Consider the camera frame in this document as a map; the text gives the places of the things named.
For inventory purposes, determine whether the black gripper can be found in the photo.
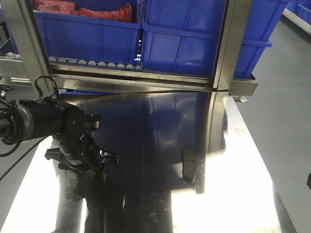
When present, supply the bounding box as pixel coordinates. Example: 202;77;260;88
45;103;120;171

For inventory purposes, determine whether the grey brake pad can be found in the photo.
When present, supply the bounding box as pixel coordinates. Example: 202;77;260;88
182;147;197;183

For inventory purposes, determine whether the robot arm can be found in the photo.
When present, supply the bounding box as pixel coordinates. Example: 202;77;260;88
0;98;119;172

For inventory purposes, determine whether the left blue plastic bin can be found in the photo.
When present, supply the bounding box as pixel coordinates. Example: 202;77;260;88
34;0;142;65

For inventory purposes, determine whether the blue plastic bin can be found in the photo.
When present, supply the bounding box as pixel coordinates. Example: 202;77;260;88
34;0;142;65
138;0;288;79

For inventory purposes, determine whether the red plastic bag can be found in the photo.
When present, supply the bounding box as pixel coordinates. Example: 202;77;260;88
32;0;134;22

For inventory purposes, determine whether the right blue plastic bin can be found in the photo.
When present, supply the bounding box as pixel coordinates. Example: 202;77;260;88
138;0;288;79

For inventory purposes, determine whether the stainless steel roller rack frame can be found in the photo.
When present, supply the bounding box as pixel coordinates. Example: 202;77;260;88
0;0;258;97

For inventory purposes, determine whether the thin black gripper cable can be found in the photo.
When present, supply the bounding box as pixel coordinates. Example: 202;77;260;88
0;75;60;183

